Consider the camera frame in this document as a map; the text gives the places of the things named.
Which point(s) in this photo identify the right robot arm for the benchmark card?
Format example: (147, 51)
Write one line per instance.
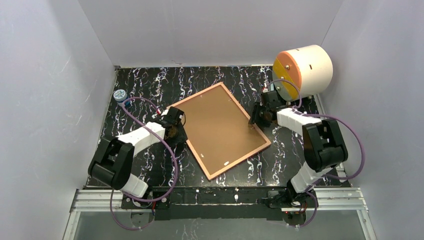
(323, 147)

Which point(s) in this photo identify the white cylindrical drawer unit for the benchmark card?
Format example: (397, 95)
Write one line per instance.
(302, 72)

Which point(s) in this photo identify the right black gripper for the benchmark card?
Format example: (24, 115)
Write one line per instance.
(257, 115)

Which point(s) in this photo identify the pink wooden picture frame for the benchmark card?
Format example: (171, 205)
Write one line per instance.
(212, 174)

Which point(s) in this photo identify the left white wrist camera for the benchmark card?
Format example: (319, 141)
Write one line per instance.
(172, 116)

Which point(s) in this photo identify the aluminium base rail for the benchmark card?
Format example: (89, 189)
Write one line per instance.
(224, 203)

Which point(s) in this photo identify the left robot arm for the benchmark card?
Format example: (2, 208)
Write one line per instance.
(113, 159)

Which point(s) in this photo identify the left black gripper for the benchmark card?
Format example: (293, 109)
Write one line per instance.
(178, 133)

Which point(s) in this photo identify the blue lidded small jar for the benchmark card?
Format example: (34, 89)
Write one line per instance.
(122, 98)

